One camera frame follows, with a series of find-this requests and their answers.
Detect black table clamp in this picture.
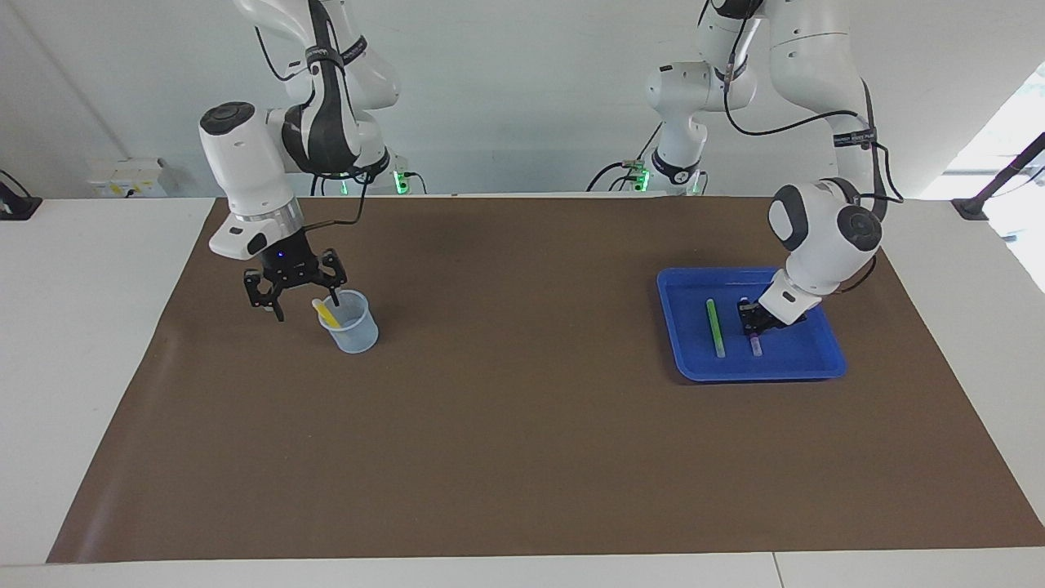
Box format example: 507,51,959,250
0,169,44,222

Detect brown table mat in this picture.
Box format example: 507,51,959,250
46,194,1045,565

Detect green marker pen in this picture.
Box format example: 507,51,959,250
705,297,727,359

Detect black base cables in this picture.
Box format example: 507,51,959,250
585,122,664,194
309,159,428,198

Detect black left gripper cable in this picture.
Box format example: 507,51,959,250
722,0,905,207

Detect blue plastic tray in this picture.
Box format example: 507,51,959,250
656,266,848,384

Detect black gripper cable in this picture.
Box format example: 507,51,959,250
722,0,905,207
253,0,370,231

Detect white wall socket box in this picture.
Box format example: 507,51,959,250
85,157,169,199

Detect black angled stand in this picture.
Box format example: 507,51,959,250
950,131,1045,222

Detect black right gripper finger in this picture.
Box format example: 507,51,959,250
318,248,347,308
243,270,286,322

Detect translucent plastic cup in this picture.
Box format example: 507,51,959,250
317,289,380,355

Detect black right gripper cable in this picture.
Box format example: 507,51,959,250
253,0,370,231

